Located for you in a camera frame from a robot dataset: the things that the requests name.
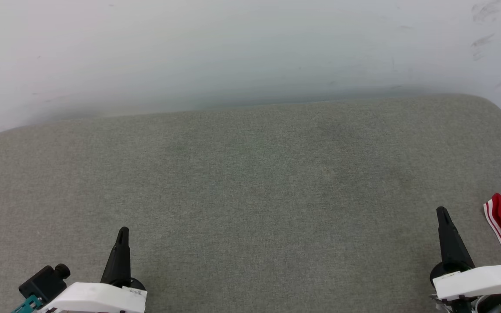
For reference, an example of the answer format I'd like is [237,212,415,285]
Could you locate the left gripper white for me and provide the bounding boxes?
[37,226,148,313]

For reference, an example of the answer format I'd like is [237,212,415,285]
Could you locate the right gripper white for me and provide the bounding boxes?
[430,206,501,313]

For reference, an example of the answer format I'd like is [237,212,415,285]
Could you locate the grey fabric sofa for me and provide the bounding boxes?
[0,93,501,313]

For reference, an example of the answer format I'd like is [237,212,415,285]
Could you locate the teal cable connector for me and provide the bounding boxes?
[11,295,43,313]

